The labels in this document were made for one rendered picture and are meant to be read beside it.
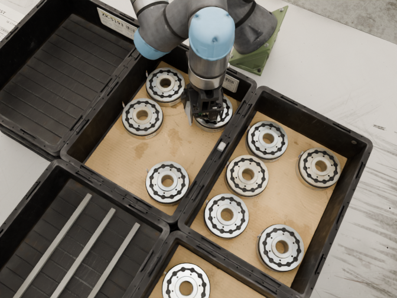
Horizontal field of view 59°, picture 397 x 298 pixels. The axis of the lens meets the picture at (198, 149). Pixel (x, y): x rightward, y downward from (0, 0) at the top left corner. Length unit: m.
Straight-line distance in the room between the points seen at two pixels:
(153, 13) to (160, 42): 0.06
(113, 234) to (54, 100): 0.39
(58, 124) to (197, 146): 0.36
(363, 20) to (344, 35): 1.11
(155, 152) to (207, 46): 0.38
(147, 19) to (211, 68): 0.19
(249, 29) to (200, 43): 0.50
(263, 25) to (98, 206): 0.67
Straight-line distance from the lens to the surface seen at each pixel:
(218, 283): 0.84
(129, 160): 0.89
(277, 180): 0.90
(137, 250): 0.84
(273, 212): 0.88
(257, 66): 1.16
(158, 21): 0.74
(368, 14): 2.52
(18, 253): 0.91
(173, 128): 0.91
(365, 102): 1.24
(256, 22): 1.08
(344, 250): 1.06
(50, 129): 0.97
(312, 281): 0.78
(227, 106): 0.92
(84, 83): 1.01
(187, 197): 0.75
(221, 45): 0.60
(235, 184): 0.84
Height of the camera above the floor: 1.66
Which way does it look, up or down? 69 degrees down
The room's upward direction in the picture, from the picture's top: 7 degrees clockwise
